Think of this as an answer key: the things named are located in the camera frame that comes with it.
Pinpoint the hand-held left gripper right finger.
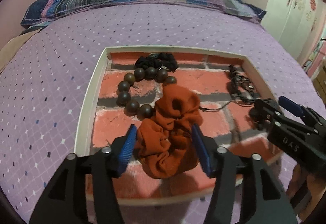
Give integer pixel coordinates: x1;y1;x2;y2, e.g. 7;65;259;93
192;123;298;224

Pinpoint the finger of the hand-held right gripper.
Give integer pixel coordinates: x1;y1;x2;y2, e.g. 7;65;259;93
278;96;319;126
250;98;284;131

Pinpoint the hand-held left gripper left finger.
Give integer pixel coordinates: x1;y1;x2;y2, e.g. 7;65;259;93
29;124;137;224

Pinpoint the orange fabric scrunchie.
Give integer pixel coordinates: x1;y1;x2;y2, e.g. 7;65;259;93
134;84;203;179

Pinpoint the brown wooden bead bracelet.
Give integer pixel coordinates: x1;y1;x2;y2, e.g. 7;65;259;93
116;67;177;121

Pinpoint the white tray with brick print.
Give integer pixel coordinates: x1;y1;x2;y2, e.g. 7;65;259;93
74;46;283;206

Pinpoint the black fabric scrunchie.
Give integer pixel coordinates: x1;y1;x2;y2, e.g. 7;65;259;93
135;52;179;72

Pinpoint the person's right hand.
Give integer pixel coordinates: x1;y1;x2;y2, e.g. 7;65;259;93
285;164;326;217

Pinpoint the wooden desk with drawers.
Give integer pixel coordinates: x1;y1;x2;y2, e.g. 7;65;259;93
312;61;326;97

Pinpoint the white wardrobe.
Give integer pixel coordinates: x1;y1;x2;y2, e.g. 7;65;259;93
260;0;326;61

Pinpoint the purple diamond print bedspread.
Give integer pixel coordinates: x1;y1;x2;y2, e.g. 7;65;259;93
0;2;326;224

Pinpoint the beige blanket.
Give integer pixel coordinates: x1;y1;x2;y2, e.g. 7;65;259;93
0;27;46;74

